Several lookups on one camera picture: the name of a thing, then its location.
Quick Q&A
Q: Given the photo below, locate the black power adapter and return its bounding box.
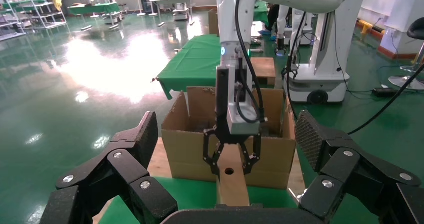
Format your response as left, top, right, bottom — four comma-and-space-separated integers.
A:
371, 87, 399, 98

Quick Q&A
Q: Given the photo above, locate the green cloth on side table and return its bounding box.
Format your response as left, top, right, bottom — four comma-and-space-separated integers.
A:
155, 34, 229, 101

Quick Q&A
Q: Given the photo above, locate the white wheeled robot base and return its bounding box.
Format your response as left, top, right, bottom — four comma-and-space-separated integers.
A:
284, 0, 362, 105

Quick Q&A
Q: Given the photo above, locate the large green tablecloth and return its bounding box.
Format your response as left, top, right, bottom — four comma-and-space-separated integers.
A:
98, 177, 299, 224

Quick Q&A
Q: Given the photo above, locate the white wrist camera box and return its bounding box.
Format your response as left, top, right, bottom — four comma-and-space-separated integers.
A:
226, 101, 262, 136

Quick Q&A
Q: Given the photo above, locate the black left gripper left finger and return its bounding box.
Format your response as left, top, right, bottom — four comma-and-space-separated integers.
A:
39, 111, 180, 224

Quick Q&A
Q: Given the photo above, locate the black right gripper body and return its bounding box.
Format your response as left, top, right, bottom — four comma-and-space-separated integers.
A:
211, 66, 263, 147

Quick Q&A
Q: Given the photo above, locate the person in dark clothes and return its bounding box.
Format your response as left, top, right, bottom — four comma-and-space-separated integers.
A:
264, 3, 281, 36

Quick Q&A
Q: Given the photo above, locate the small brown crate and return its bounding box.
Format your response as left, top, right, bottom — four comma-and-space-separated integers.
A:
250, 57, 277, 86

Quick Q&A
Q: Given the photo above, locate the black stool with chrome base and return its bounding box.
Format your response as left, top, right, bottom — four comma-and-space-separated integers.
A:
388, 17, 424, 92

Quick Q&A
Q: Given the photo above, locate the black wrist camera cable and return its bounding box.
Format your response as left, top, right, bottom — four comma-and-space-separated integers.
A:
234, 0, 267, 124

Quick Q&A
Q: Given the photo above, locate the small white cart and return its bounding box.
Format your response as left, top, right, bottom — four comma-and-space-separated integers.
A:
172, 3, 190, 21

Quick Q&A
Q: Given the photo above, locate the green covered background table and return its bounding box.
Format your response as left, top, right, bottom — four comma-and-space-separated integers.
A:
253, 0, 270, 26
67, 2, 122, 18

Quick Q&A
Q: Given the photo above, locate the black loose cable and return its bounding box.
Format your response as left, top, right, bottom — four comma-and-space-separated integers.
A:
347, 63, 424, 136

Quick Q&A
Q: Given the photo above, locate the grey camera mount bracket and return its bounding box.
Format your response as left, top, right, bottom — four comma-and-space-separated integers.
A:
227, 63, 249, 116

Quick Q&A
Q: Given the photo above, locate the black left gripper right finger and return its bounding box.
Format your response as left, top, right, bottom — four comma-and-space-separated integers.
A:
294, 109, 424, 224

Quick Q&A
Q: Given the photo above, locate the large open cardboard carton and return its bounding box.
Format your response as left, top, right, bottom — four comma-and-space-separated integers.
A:
161, 85, 297, 190

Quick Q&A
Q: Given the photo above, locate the small brown cardboard box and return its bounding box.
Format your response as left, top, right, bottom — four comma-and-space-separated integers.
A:
216, 142, 251, 207

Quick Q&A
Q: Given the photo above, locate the brown background carton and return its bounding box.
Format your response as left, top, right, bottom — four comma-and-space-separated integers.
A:
207, 9, 221, 36

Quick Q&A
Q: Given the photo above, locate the metal shelf rack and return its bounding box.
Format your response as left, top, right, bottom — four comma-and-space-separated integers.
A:
0, 0, 69, 43

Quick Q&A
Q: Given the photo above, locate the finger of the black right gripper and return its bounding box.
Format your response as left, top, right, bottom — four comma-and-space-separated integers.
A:
202, 129, 223, 177
241, 134, 263, 176

